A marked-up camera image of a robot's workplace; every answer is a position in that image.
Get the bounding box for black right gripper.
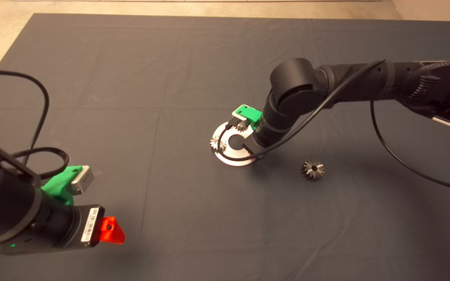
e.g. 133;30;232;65
243;133;272;158

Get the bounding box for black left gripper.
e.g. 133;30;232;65
55;204;126;250

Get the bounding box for dark bevel gear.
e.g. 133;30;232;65
301;159;326;181

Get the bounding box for round steel plate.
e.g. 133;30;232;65
212;122;261;167

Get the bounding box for dark grey table cloth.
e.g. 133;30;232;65
0;13;450;281

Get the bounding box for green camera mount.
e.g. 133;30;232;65
41;165;83;206
236;104;263;130

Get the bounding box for black braided cable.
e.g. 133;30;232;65
12;147;70;180

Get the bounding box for thin black cable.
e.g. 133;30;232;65
0;69;50;164

